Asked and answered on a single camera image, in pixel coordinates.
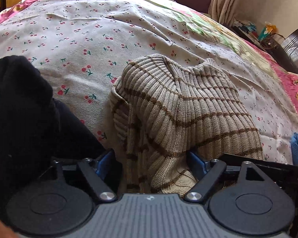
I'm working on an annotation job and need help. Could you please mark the beige striped knit sweater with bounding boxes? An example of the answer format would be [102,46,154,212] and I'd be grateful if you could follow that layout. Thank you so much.
[109,54,264,194]

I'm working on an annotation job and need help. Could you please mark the dark wooden headboard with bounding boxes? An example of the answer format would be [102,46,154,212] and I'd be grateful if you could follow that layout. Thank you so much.
[281,27,298,66]

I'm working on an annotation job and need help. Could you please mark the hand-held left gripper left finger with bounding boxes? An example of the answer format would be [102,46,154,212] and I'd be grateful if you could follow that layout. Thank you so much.
[48,150,117,203]

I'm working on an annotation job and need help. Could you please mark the cluttered nightstand items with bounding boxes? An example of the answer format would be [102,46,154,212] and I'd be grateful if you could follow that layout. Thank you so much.
[232,18,286,54]

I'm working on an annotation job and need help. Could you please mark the cherry print bed sheet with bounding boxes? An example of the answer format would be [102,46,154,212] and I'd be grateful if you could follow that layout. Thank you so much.
[0,0,298,165]

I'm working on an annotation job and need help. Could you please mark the black garment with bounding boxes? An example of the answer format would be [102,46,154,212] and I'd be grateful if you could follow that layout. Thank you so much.
[0,56,122,204]

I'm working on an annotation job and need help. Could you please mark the brown handbag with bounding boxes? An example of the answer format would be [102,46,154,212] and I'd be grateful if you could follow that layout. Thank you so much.
[261,37,286,55]

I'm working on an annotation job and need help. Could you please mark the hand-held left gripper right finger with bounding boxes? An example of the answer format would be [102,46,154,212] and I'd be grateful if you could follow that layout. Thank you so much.
[184,151,266,203]

